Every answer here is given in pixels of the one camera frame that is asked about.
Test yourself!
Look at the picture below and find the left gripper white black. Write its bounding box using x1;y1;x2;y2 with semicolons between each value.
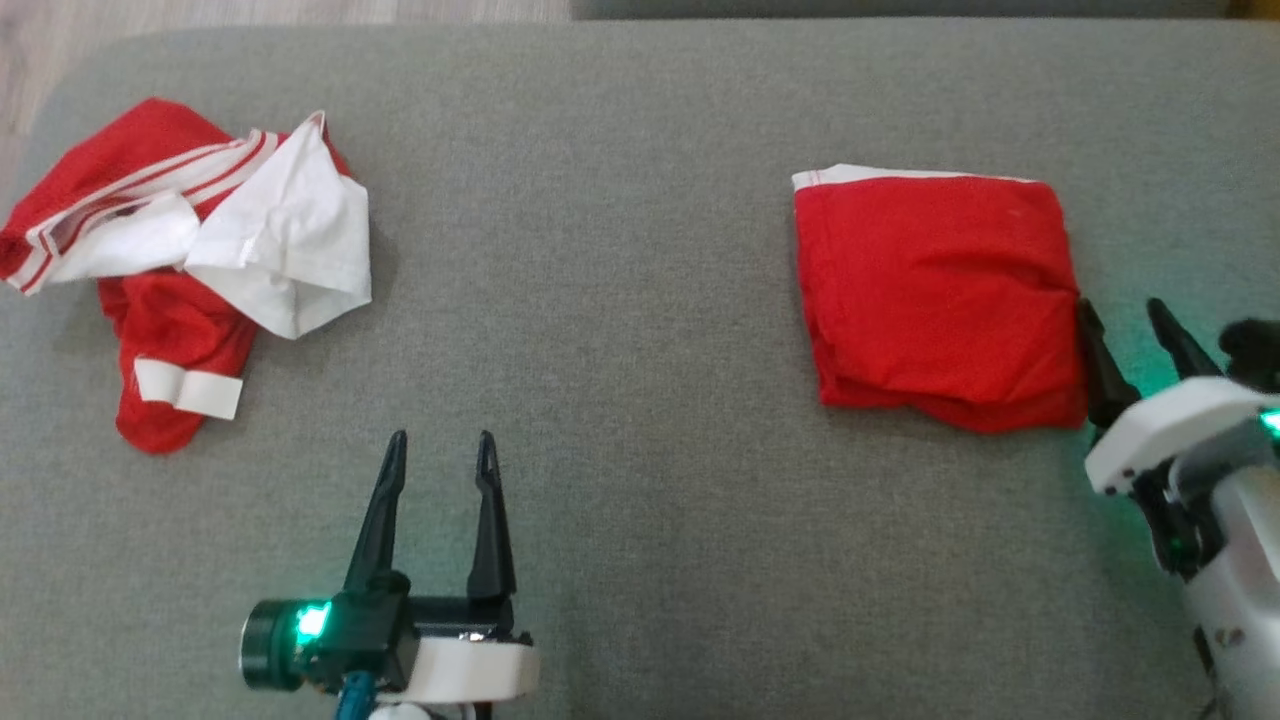
238;430;541;706

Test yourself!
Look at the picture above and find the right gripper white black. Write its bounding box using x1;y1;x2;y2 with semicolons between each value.
1075;297;1280;581

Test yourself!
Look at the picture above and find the plain red garment white trim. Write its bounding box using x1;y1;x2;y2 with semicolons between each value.
792;163;1091;434

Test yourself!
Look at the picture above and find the red jersey with white sleeves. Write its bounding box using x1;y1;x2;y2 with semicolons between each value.
0;97;373;456

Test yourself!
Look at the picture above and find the small grey sofa cushion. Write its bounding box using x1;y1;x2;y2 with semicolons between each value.
570;0;1231;19

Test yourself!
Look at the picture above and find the blue cable on left arm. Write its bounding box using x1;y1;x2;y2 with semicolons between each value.
335;672;376;720

